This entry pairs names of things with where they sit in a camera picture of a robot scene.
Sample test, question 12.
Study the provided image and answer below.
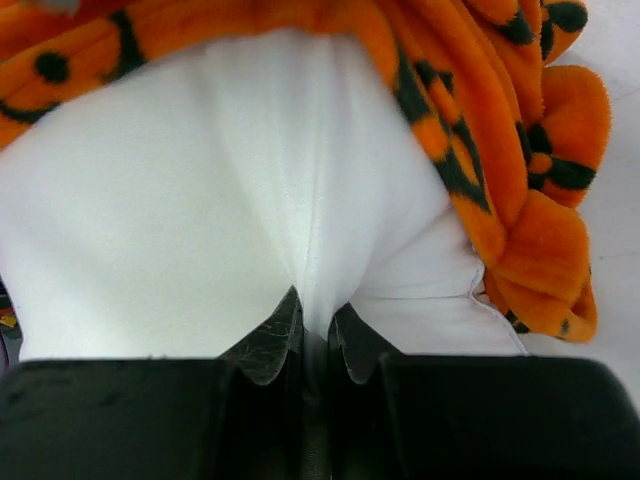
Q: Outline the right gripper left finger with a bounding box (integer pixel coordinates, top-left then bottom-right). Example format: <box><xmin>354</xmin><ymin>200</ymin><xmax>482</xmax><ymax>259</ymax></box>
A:
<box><xmin>214</xmin><ymin>287</ymin><xmax>304</xmax><ymax>479</ymax></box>

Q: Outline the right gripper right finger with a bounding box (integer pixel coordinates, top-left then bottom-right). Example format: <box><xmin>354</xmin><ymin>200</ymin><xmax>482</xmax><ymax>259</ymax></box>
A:
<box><xmin>328</xmin><ymin>304</ymin><xmax>389</xmax><ymax>479</ymax></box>

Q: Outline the white pillow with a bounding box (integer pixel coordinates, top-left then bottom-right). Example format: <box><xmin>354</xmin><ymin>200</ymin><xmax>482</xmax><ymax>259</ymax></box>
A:
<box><xmin>1</xmin><ymin>31</ymin><xmax>523</xmax><ymax>365</ymax></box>

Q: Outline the orange patterned pillowcase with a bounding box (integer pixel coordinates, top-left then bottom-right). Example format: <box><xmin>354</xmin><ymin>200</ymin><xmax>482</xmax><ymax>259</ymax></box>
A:
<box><xmin>1</xmin><ymin>1</ymin><xmax>611</xmax><ymax>343</ymax></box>

